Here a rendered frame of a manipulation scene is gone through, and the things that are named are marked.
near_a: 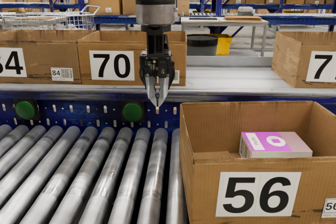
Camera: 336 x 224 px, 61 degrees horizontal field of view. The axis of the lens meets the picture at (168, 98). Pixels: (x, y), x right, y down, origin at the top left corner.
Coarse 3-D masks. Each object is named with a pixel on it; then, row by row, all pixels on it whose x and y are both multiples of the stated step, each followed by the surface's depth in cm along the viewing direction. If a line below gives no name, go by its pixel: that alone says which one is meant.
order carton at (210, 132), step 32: (192, 128) 83; (224, 128) 84; (256, 128) 84; (288, 128) 84; (320, 128) 78; (192, 160) 54; (224, 160) 53; (256, 160) 54; (288, 160) 54; (320, 160) 54; (192, 192) 56; (320, 192) 57
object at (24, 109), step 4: (16, 104) 102; (20, 104) 101; (24, 104) 101; (28, 104) 101; (16, 108) 102; (20, 108) 102; (24, 108) 102; (28, 108) 102; (32, 108) 102; (16, 112) 103; (20, 112) 102; (24, 112) 102; (28, 112) 102; (32, 112) 102; (20, 116) 103; (24, 116) 103; (28, 116) 103; (32, 116) 103
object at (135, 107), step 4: (128, 104) 100; (132, 104) 99; (136, 104) 100; (124, 108) 100; (128, 108) 100; (132, 108) 100; (136, 108) 100; (140, 108) 100; (124, 112) 101; (128, 112) 100; (132, 112) 100; (136, 112) 100; (140, 112) 100; (124, 116) 101; (128, 116) 101; (132, 116) 101; (136, 116) 101; (140, 116) 101; (132, 120) 102; (136, 120) 102
